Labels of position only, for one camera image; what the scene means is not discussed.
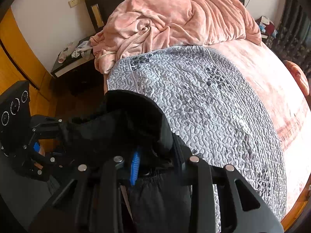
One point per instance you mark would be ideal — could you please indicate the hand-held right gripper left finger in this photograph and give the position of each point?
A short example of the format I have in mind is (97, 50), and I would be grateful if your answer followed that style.
(135, 167)

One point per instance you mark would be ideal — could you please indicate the pink white sock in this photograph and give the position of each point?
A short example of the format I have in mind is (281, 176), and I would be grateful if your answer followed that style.
(65, 53)

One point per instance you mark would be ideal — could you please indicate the pink fleece duvet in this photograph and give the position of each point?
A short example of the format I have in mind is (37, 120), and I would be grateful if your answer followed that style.
(170, 17)

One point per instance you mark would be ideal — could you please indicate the bed with pink sheet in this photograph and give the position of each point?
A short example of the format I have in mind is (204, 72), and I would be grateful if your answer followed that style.
(267, 77)

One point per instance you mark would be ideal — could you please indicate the dark patterned curtain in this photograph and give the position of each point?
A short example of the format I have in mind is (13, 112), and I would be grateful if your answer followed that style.
(294, 29)

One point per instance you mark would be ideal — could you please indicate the yellow wooden wardrobe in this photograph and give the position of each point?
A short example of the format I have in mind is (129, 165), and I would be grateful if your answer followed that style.
(14, 53)

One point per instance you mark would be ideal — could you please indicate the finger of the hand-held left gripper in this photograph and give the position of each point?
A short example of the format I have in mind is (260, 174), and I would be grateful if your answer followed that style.
(48, 159)
(46, 126)

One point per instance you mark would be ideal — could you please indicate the grey quilted blanket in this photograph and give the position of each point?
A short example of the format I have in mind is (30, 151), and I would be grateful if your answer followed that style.
(194, 89)

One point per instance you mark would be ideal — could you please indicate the pink pillow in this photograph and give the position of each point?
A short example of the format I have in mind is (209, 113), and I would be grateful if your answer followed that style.
(295, 75)

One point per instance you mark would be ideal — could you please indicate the red bag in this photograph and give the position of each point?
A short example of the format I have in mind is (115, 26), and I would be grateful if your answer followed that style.
(270, 28)

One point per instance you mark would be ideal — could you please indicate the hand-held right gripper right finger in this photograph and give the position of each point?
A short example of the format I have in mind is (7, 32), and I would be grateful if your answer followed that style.
(184, 155)

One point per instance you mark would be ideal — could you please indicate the black pants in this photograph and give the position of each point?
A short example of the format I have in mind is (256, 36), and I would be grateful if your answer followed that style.
(136, 116)

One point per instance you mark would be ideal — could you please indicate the grey white cloth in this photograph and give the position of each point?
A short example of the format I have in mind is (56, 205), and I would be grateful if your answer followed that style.
(83, 49)

